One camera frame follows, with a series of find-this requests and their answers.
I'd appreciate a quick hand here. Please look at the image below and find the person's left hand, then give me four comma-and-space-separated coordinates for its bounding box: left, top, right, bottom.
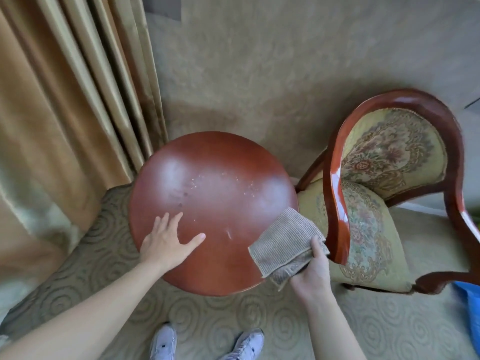
138, 211, 207, 275

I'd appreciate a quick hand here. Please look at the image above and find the person's right hand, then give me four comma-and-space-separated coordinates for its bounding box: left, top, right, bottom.
289, 235, 333, 307

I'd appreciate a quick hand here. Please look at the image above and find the beige cleaning cloth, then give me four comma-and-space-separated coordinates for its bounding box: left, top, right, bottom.
247, 207, 331, 292

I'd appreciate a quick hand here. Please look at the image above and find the floral upholstered wooden armchair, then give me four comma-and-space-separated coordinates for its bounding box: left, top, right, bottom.
295, 88, 480, 296

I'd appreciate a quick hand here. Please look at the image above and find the person's right forearm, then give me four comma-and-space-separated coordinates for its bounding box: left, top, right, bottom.
299, 292, 367, 360

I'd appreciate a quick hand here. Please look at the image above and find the person's left forearm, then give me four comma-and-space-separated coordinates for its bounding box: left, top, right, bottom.
0, 258, 168, 360

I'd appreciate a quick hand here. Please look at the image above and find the round reddish wooden table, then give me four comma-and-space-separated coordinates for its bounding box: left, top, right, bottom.
127, 130, 300, 298

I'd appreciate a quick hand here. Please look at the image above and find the person's right white sneaker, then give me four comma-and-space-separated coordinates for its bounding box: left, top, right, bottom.
221, 328, 265, 360

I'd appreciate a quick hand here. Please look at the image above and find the person's white sneaker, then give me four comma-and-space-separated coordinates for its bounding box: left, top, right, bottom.
149, 322, 178, 360
221, 328, 265, 360

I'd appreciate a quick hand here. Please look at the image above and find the person's left white sneaker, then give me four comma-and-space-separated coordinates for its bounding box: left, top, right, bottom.
149, 322, 178, 360

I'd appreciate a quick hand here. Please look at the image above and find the blue plastic bag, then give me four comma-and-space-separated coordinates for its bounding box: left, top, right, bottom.
451, 280, 480, 348

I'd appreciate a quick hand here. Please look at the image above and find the golden beige curtain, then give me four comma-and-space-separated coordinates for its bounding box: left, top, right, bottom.
0, 0, 170, 327

